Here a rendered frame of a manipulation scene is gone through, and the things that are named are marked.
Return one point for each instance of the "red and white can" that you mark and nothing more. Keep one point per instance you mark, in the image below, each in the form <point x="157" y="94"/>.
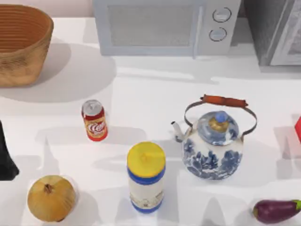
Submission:
<point x="95" y="122"/>

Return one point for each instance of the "yellow lidded blue white bottle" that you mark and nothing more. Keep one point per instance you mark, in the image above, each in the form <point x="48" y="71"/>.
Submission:
<point x="146" y="179"/>

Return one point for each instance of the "blue and white kettle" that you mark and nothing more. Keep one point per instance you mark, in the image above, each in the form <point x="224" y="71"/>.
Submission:
<point x="212" y="146"/>

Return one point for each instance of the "pale microwave oven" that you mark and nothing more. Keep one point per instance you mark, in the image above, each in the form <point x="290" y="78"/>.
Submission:
<point x="150" y="26"/>

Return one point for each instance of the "microwave knob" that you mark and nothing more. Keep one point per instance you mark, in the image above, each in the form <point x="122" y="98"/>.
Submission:
<point x="217" y="34"/>
<point x="221" y="13"/>

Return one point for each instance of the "yellow onion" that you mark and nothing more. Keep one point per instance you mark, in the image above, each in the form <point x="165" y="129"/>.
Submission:
<point x="51" y="197"/>

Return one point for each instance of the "brown woven basket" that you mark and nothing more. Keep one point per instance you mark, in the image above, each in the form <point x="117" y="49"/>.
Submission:
<point x="21" y="47"/>

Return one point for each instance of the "red box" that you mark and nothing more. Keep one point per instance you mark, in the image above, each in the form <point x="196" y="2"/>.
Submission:
<point x="298" y="128"/>

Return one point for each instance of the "purple eggplant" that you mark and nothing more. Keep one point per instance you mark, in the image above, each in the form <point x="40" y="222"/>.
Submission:
<point x="275" y="210"/>

